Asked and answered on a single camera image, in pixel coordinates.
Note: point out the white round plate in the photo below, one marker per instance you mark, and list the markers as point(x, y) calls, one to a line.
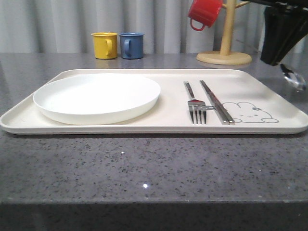
point(95, 99)

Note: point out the yellow mug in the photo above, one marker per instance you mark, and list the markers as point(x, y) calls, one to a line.
point(105, 45)

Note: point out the blue mug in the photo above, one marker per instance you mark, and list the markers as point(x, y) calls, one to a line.
point(131, 44)

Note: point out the red mug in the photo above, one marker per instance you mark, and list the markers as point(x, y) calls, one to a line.
point(204, 12)

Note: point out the silver metal fork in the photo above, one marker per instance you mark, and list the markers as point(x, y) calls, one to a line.
point(197, 108)

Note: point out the wooden mug tree stand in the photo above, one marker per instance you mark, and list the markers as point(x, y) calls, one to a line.
point(225, 56)

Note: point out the silver metal spoon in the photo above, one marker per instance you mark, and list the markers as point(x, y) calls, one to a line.
point(294, 78)

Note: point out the grey window curtain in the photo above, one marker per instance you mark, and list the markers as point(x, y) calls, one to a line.
point(65, 26)

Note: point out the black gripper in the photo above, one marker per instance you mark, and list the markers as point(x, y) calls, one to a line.
point(286, 23)

